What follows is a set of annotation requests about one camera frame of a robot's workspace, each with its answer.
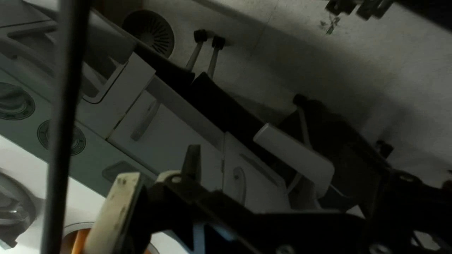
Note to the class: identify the white oven door with window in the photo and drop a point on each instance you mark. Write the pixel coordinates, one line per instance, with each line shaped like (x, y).
(136, 93)

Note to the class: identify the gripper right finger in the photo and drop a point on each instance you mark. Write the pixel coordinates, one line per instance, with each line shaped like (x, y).
(418, 212)

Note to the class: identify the round grey oven knob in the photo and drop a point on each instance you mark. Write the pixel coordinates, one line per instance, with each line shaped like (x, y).
(15, 103)
(78, 138)

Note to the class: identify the round ribbed grey disc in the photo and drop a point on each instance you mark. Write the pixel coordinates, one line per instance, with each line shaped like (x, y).
(149, 32)

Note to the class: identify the white toy kitchen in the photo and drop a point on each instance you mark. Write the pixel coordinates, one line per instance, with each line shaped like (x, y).
(23, 157)

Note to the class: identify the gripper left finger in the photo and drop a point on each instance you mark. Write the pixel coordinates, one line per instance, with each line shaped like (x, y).
(118, 216)

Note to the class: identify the metal rod with black cap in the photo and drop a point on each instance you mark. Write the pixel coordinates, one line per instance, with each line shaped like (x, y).
(218, 42)
(201, 35)

